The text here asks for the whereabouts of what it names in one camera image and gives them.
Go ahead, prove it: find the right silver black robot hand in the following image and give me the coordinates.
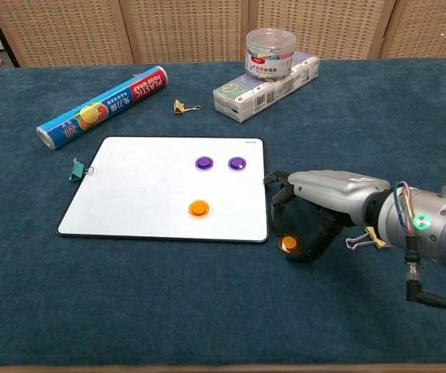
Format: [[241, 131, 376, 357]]
[[263, 169, 393, 263]]

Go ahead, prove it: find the orange round magnet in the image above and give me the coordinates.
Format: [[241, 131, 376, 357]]
[[278, 232, 301, 256], [188, 199, 211, 218]]

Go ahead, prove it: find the large beige binder clip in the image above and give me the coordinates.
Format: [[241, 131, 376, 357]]
[[345, 227, 391, 250]]

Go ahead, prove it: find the clear rectangular box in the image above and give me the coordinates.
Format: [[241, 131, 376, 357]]
[[212, 50, 322, 124]]

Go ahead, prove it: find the clear tub of binder clips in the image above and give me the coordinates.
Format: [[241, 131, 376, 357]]
[[244, 27, 298, 82]]

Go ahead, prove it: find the dark blue table mat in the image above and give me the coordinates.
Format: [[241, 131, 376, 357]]
[[0, 57, 446, 368]]

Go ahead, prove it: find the small gold binder clip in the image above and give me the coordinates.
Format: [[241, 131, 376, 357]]
[[172, 99, 203, 116]]

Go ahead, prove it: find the white magnetic board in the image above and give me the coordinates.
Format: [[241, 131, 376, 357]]
[[55, 135, 270, 244]]

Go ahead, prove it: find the wicker folding screen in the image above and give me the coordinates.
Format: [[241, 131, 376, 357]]
[[0, 0, 446, 68]]

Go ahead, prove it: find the blue plastic wrap roll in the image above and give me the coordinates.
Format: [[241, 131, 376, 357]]
[[36, 65, 169, 151]]

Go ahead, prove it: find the green binder clip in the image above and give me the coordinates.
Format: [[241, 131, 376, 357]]
[[68, 156, 95, 183]]

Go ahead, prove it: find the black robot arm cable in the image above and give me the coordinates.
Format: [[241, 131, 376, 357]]
[[403, 232, 446, 315]]

